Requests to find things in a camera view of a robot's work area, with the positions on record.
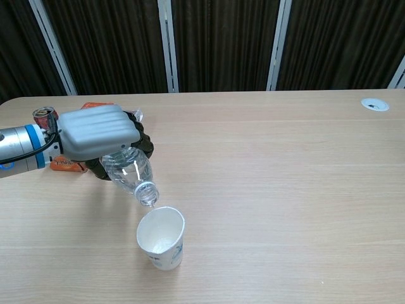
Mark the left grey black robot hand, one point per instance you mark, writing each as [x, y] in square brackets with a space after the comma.
[95, 133]

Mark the transparent plastic water bottle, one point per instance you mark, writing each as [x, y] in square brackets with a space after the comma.
[129, 171]

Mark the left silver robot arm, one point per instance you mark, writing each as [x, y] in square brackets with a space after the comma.
[19, 149]

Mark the white paper cup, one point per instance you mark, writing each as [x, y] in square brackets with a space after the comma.
[158, 228]

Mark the orange cardboard box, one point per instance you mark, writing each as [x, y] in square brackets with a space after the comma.
[64, 164]

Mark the pink floral plastic packet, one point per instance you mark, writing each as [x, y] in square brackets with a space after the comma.
[138, 114]

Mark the red soda can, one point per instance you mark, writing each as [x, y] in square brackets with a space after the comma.
[42, 115]

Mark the white partition post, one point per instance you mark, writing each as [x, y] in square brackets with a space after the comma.
[167, 44]
[279, 44]
[398, 74]
[52, 44]

